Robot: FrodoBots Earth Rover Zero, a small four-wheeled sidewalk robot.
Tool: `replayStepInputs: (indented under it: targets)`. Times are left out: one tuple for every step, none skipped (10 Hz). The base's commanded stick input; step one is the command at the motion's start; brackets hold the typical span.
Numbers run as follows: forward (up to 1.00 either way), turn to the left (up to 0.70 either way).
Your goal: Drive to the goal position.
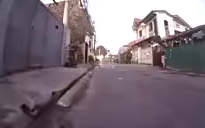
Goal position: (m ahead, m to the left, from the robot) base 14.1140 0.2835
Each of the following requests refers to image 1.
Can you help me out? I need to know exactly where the grey concrete pavement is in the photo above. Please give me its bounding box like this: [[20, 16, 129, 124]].
[[0, 65, 93, 128]]

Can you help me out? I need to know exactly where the potted bush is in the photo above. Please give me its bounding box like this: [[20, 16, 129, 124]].
[[65, 49, 78, 68]]

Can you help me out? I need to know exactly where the distant tree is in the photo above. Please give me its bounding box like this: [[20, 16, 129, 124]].
[[95, 45, 108, 58]]

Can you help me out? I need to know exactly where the white two-storey house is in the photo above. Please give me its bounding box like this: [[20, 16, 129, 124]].
[[127, 9, 192, 67]]

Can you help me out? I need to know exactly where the grey concrete wall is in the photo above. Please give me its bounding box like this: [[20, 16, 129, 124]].
[[0, 0, 66, 79]]

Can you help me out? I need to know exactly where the concrete kerb with gutter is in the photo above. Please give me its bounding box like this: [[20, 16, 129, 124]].
[[21, 65, 97, 116]]

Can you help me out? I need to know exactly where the grey asphalt road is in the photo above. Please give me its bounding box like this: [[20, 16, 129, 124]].
[[26, 63, 205, 128]]

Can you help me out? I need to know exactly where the ivy-covered building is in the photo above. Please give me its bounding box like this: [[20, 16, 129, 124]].
[[44, 0, 97, 66]]

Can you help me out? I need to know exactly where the green metal fence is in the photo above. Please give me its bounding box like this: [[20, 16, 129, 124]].
[[163, 23, 205, 75]]

